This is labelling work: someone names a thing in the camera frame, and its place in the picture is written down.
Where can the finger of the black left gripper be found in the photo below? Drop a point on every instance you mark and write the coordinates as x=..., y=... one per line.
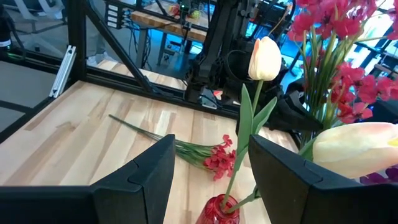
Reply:
x=385, y=110
x=295, y=115

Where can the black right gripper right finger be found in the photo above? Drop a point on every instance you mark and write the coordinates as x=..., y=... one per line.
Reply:
x=289, y=193

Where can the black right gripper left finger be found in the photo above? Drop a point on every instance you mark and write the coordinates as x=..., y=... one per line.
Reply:
x=140, y=199

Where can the cream artificial tulip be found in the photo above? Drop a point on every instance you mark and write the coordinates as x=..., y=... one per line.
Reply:
x=354, y=149
x=264, y=59

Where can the red artificial flower bunch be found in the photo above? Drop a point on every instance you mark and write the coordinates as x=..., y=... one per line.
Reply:
x=342, y=74
x=220, y=158

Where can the purple artificial flower bunch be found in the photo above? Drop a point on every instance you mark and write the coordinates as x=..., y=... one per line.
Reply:
x=377, y=177

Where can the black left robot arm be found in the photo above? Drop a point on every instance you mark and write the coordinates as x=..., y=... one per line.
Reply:
x=217, y=31

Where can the red ribbed glass vase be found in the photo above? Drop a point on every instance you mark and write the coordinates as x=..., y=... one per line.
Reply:
x=217, y=213

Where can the wooden workbench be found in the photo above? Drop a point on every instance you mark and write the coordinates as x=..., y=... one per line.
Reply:
x=168, y=26

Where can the silver aluminium extrusion piece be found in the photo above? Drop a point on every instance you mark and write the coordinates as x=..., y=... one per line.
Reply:
x=63, y=70

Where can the black post with white label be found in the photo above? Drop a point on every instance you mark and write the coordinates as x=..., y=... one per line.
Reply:
x=4, y=31

